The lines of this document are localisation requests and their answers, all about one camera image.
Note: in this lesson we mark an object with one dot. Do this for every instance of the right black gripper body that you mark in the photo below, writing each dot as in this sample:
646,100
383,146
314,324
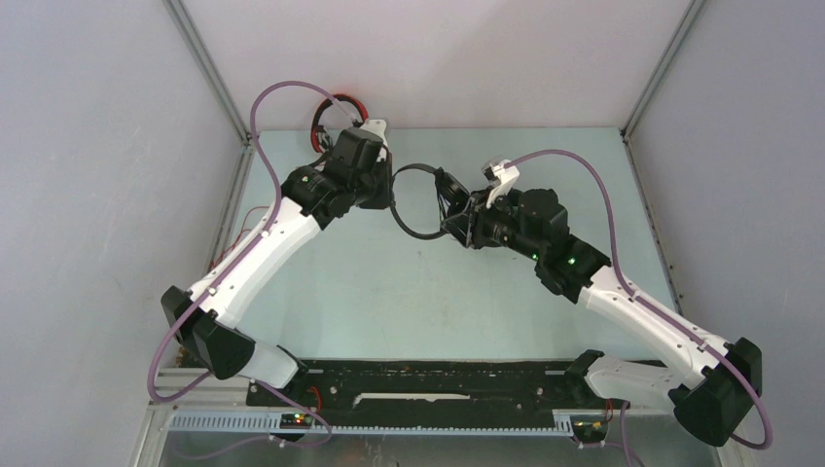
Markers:
493,224

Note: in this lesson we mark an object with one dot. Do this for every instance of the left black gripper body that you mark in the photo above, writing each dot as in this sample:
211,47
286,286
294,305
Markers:
373,191

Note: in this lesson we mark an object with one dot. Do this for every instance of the red headphones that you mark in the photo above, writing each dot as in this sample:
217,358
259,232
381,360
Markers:
321,139

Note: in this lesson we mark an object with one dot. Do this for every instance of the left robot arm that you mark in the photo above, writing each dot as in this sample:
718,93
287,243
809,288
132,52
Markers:
207,315

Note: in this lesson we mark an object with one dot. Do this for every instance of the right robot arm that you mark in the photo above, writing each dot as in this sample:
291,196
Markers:
709,384

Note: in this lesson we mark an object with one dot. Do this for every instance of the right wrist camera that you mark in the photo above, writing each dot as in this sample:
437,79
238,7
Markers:
501,176

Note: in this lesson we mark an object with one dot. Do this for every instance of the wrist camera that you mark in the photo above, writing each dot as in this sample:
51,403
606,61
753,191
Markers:
374,131
501,176

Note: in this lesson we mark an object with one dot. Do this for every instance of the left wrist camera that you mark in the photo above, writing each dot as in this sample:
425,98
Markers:
374,131

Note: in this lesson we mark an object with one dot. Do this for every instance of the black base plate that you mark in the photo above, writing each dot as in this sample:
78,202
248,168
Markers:
458,395

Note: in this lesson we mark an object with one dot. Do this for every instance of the aluminium frame rail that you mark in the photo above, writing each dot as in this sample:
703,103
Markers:
241,404

